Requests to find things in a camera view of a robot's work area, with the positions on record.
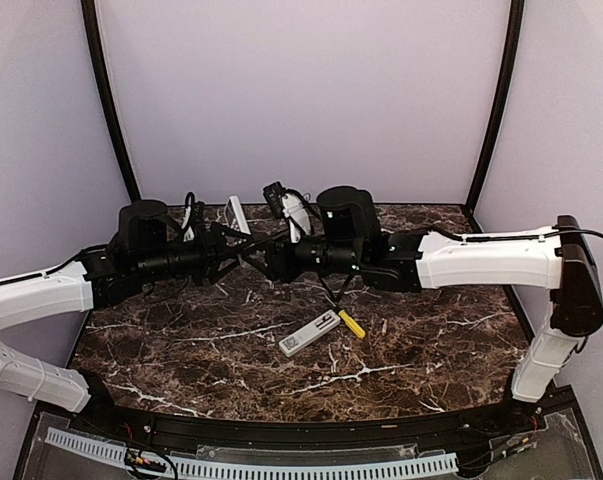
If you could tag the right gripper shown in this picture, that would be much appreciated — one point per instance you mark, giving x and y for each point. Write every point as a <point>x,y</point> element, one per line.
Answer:
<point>279,263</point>

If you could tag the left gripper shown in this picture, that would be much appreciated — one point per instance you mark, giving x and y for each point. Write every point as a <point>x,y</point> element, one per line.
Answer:
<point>214,256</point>

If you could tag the white battery cover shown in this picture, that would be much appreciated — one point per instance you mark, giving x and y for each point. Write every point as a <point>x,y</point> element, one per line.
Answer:
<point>235,216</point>

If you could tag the white remote control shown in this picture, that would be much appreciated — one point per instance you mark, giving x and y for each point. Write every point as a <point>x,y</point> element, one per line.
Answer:
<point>309,333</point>

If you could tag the yellow handled screwdriver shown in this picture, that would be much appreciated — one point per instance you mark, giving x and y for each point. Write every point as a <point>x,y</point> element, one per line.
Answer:
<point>349,321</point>

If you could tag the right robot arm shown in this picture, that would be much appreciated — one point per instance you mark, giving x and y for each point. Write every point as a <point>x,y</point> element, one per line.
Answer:
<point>342,234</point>

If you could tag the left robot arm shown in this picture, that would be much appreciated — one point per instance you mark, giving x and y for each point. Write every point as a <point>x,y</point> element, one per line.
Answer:
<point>149,246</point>

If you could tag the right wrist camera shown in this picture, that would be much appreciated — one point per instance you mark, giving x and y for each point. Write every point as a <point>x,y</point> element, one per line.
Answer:
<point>273,194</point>

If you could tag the white slotted cable duct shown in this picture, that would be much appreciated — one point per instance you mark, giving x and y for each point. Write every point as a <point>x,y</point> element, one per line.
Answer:
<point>249,465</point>

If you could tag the black front rail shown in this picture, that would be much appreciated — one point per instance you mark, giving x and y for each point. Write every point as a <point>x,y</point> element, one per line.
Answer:
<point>463,428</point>

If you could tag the left black frame post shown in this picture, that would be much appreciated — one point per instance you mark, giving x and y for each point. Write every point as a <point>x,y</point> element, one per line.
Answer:
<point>102,81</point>

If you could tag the black frame post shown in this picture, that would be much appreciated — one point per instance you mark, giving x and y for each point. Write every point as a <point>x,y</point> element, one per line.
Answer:
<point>507,65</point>
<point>102,81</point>

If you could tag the right black frame post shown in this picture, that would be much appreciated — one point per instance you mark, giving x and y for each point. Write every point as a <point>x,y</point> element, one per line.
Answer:
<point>507,65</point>

